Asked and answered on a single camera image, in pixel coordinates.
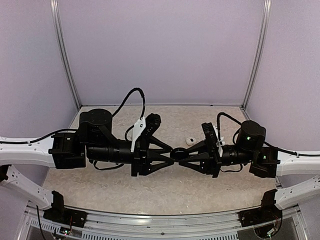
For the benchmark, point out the right aluminium frame post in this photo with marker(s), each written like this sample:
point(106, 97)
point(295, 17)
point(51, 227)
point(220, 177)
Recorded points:
point(258, 52)

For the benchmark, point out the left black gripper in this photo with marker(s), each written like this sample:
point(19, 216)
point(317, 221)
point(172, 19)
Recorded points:
point(142, 150)

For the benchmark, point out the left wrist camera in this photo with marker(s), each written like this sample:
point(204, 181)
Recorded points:
point(143, 130)

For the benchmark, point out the white earbud charging case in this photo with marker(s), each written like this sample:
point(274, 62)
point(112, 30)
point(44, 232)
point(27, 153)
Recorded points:
point(190, 141)

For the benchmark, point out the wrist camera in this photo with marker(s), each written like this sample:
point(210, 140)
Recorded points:
point(213, 144)
point(143, 130)

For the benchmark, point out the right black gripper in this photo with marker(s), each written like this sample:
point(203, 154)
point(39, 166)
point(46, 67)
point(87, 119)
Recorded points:
point(211, 162)

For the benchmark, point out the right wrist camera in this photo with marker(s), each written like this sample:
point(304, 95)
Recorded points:
point(213, 144)

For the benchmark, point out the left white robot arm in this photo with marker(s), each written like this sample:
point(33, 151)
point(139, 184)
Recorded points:
point(94, 141)

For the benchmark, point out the front aluminium rail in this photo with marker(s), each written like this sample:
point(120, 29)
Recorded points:
point(101, 225)

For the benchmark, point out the black round charging case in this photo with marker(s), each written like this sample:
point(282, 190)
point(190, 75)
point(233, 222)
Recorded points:
point(178, 154)

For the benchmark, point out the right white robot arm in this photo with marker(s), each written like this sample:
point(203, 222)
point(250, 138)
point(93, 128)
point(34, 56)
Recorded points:
point(265, 161)

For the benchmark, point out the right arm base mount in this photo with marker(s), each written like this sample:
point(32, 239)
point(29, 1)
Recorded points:
point(266, 212)

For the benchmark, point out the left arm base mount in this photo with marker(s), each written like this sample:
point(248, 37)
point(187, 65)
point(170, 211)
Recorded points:
point(60, 214)

